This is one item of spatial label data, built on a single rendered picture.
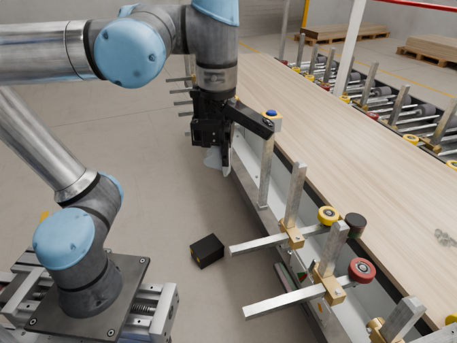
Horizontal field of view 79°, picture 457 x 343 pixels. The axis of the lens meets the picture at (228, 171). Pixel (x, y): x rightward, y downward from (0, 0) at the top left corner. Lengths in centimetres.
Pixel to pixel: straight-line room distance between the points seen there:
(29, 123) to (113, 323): 48
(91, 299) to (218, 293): 128
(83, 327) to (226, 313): 121
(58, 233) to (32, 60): 36
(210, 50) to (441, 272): 100
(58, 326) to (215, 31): 71
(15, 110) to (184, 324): 150
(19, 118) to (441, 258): 128
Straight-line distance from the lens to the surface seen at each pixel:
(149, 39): 37
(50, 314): 85
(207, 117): 56
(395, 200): 138
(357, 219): 89
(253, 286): 199
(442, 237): 130
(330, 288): 102
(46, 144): 71
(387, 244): 117
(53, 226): 69
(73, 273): 70
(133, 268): 84
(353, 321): 128
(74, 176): 73
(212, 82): 51
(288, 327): 189
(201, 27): 49
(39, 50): 43
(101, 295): 77
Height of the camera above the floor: 171
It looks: 37 degrees down
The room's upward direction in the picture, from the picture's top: straight up
